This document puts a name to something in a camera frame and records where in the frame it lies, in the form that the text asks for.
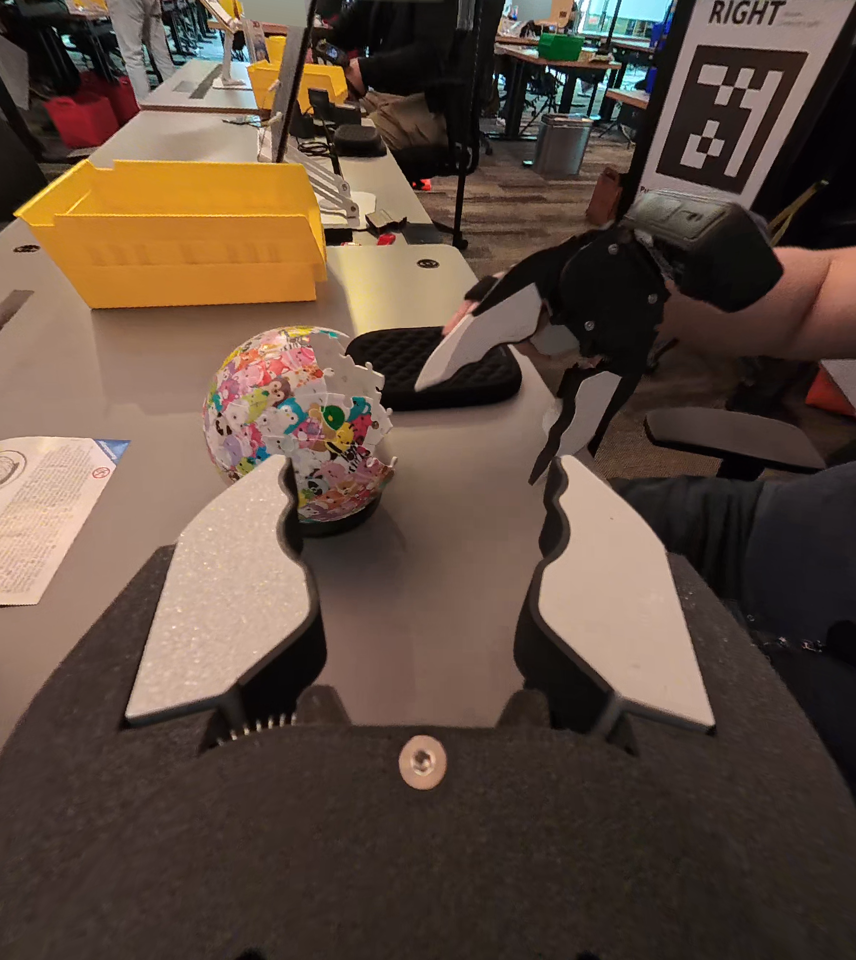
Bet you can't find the black mesh wrist rest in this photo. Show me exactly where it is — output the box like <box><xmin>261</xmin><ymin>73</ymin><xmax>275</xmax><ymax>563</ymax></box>
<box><xmin>345</xmin><ymin>326</ymin><xmax>525</xmax><ymax>412</ymax></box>

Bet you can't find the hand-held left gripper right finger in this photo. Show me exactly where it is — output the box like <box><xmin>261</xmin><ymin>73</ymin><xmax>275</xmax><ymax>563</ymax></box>
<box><xmin>514</xmin><ymin>453</ymin><xmax>717</xmax><ymax>735</ymax></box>

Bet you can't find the white puzzle instruction sheet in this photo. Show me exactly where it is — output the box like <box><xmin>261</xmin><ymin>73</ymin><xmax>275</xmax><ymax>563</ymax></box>
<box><xmin>0</xmin><ymin>436</ymin><xmax>132</xmax><ymax>607</ymax></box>

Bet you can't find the colourful cartoon puzzle ball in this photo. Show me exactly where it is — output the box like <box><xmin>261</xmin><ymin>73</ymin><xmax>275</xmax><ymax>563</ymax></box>
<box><xmin>203</xmin><ymin>324</ymin><xmax>397</xmax><ymax>524</ymax></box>

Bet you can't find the grey chair seat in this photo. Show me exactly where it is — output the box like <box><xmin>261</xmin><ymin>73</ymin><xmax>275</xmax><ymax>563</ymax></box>
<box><xmin>644</xmin><ymin>407</ymin><xmax>828</xmax><ymax>481</ymax></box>

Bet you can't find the red bag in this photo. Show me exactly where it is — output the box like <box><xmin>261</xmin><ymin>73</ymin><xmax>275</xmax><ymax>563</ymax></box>
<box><xmin>44</xmin><ymin>73</ymin><xmax>141</xmax><ymax>150</ymax></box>

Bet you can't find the white folding stand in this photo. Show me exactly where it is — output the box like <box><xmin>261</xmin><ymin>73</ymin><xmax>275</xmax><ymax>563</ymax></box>
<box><xmin>284</xmin><ymin>144</ymin><xmax>363</xmax><ymax>228</ymax></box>

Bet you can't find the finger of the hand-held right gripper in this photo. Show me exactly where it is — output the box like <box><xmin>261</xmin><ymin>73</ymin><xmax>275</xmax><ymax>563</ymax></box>
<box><xmin>413</xmin><ymin>283</ymin><xmax>555</xmax><ymax>393</ymax></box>
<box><xmin>527</xmin><ymin>369</ymin><xmax>625</xmax><ymax>486</ymax></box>

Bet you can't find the black action camera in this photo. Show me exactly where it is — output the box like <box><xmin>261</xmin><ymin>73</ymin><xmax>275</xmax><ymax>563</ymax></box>
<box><xmin>306</xmin><ymin>87</ymin><xmax>360</xmax><ymax>130</ymax></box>

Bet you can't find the black oval pouch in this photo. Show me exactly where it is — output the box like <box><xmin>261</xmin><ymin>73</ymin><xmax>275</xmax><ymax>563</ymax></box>
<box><xmin>332</xmin><ymin>123</ymin><xmax>388</xmax><ymax>159</ymax></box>

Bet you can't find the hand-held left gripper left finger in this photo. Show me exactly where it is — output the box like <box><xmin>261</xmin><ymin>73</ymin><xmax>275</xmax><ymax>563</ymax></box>
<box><xmin>124</xmin><ymin>453</ymin><xmax>327</xmax><ymax>729</ymax></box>

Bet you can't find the black round desk grommet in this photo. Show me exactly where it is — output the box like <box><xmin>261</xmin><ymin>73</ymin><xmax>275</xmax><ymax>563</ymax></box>
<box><xmin>299</xmin><ymin>491</ymin><xmax>384</xmax><ymax>539</ymax></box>

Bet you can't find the grey flat display panel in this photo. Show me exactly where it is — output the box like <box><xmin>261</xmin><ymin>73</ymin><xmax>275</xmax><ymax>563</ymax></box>
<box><xmin>257</xmin><ymin>0</ymin><xmax>318</xmax><ymax>164</ymax></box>

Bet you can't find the person's dark blue shirt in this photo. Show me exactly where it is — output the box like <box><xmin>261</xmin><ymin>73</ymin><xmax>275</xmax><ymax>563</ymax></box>
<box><xmin>611</xmin><ymin>238</ymin><xmax>856</xmax><ymax>935</ymax></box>

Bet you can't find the yellow storage bin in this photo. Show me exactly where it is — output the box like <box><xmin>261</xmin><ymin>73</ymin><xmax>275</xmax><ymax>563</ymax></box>
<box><xmin>246</xmin><ymin>60</ymin><xmax>350</xmax><ymax>115</ymax></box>

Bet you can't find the yellow plastic bin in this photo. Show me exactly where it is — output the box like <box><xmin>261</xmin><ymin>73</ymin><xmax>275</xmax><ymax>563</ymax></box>
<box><xmin>14</xmin><ymin>159</ymin><xmax>330</xmax><ymax>310</ymax></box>

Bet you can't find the grey trash bin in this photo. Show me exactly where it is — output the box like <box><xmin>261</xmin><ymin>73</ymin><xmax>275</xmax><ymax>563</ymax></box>
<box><xmin>532</xmin><ymin>112</ymin><xmax>595</xmax><ymax>178</ymax></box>

